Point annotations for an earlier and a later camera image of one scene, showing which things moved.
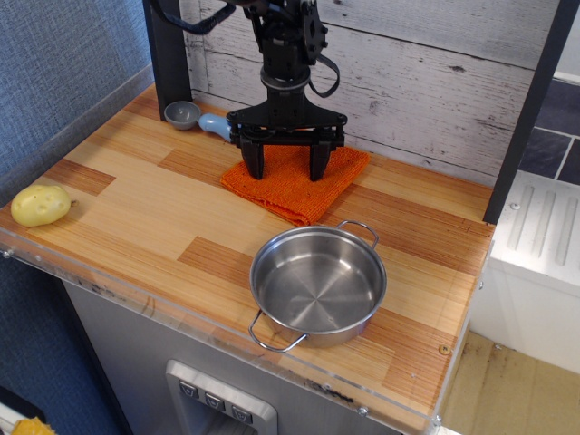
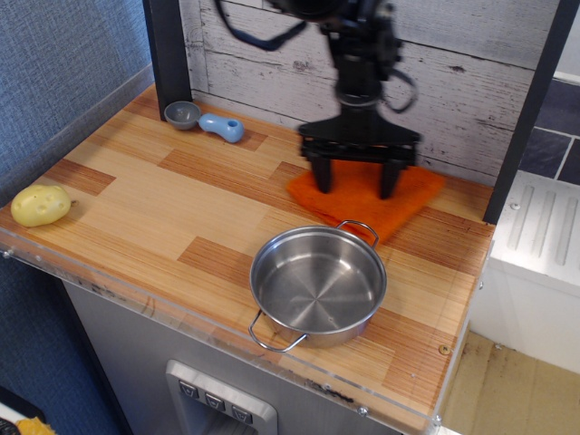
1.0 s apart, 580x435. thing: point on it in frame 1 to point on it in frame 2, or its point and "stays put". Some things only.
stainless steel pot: [323, 284] stays put
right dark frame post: [559, 31] stays put
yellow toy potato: [39, 205] stays put
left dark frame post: [169, 57] stays put
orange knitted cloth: [286, 188] to [355, 195]
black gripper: [286, 120] to [359, 134]
